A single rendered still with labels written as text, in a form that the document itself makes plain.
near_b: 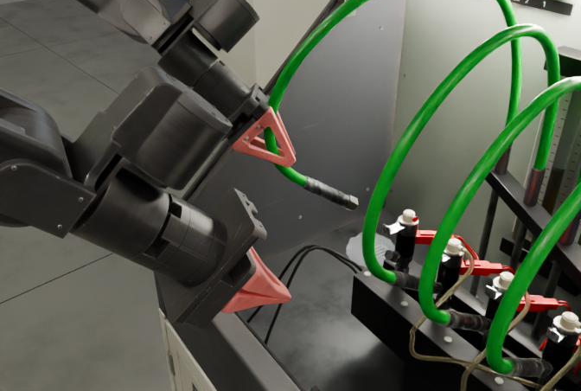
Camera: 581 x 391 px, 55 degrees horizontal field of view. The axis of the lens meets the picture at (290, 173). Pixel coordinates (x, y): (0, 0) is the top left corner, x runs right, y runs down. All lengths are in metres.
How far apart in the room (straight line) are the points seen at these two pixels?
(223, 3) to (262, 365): 0.46
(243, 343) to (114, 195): 0.46
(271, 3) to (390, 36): 2.52
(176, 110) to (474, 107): 0.74
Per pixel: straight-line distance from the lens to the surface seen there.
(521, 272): 0.52
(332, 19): 0.67
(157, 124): 0.37
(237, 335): 0.82
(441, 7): 1.04
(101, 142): 0.37
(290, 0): 3.63
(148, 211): 0.39
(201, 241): 0.42
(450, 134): 1.08
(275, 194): 1.05
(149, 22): 0.67
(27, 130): 0.36
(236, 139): 0.67
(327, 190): 0.77
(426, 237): 0.81
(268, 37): 3.62
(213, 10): 0.68
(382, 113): 1.15
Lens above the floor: 1.54
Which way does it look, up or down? 31 degrees down
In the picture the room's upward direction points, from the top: straight up
